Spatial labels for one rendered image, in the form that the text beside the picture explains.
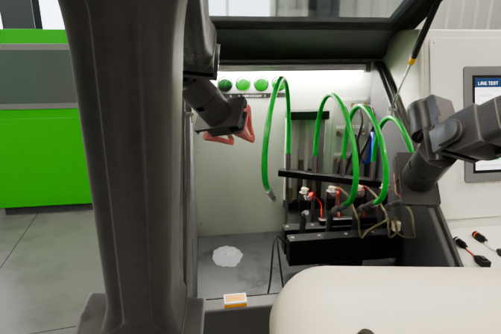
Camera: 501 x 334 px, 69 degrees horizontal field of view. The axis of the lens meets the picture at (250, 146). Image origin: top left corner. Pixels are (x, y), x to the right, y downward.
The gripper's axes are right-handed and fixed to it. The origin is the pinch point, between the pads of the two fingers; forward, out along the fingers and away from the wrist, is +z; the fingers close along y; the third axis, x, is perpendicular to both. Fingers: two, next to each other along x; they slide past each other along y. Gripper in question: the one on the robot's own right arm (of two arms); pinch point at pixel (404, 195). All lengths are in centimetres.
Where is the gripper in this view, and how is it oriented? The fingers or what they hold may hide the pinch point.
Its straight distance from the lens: 80.7
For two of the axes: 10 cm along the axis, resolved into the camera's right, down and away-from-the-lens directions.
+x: -9.9, -0.3, 1.2
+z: 0.9, 4.8, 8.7
